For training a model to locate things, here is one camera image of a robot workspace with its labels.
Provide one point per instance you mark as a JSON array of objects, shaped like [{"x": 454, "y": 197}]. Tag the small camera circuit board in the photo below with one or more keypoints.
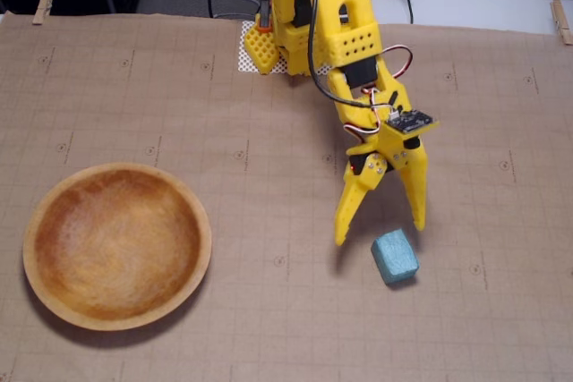
[{"x": 409, "y": 120}]

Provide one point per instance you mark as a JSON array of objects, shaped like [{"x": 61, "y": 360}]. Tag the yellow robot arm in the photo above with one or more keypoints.
[{"x": 353, "y": 37}]

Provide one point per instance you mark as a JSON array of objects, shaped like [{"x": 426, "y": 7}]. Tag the round wooden bowl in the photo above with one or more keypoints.
[{"x": 116, "y": 243}]

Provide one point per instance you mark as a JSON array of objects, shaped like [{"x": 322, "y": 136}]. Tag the blue block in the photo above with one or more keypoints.
[{"x": 396, "y": 257}]

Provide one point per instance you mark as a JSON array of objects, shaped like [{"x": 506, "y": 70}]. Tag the brown grid paper mat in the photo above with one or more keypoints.
[{"x": 179, "y": 109}]

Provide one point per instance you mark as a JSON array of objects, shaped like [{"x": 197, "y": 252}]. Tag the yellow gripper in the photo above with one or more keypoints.
[{"x": 389, "y": 155}]

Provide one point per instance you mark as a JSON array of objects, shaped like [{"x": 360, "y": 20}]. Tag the wooden clothespin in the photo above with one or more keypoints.
[
  {"x": 44, "y": 2},
  {"x": 561, "y": 22}
]

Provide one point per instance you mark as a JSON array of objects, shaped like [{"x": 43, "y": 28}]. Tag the white perforated mat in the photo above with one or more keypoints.
[{"x": 245, "y": 64}]

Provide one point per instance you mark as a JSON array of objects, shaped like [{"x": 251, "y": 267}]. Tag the yellow robot base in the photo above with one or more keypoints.
[{"x": 264, "y": 48}]

